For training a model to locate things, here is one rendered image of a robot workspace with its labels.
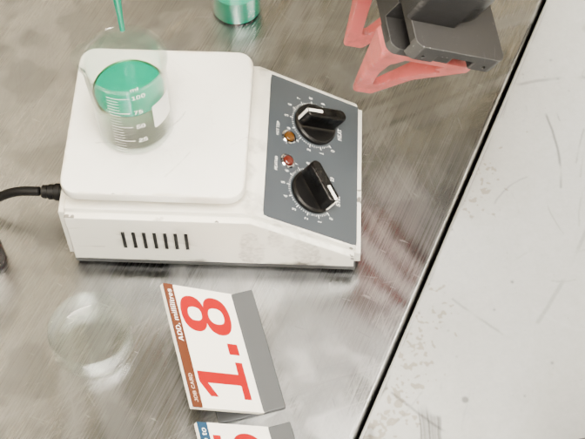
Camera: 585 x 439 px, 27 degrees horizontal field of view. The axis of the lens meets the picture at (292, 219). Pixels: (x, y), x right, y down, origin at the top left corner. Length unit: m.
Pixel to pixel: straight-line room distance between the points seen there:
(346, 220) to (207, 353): 0.13
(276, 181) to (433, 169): 0.14
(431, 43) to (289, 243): 0.18
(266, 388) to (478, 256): 0.18
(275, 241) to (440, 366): 0.14
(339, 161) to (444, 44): 0.17
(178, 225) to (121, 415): 0.13
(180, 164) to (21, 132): 0.18
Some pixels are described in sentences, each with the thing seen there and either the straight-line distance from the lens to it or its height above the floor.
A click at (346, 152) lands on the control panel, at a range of 0.86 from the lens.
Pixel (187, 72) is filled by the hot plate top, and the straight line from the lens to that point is 0.84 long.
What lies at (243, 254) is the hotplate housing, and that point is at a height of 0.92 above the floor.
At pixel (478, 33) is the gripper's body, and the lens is 0.74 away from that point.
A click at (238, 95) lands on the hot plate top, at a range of 0.82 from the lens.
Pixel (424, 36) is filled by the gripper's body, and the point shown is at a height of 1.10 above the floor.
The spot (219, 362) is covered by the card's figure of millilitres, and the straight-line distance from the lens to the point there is 0.79.
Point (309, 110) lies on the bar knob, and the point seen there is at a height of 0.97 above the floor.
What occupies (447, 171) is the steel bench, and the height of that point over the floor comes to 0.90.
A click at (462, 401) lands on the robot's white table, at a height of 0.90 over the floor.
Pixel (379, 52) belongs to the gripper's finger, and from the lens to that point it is 0.74.
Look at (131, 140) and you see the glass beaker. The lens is 0.79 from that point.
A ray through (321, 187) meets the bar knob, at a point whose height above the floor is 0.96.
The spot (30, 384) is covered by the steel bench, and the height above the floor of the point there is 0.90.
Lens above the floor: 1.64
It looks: 58 degrees down
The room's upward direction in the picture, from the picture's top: straight up
